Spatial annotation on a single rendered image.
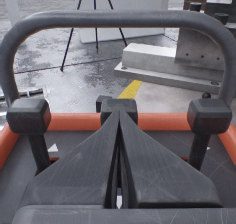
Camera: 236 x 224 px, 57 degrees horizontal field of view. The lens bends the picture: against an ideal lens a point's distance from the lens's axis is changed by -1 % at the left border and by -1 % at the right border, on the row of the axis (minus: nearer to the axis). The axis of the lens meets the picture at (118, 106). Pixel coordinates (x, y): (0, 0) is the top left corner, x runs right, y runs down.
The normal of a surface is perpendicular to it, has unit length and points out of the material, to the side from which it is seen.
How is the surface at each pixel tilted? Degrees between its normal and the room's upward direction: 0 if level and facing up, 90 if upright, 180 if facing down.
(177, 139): 0
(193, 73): 90
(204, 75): 90
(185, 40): 90
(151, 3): 90
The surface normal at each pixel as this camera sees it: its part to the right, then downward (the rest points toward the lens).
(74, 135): 0.00, -0.83
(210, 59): -0.36, 0.52
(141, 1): 0.36, 0.52
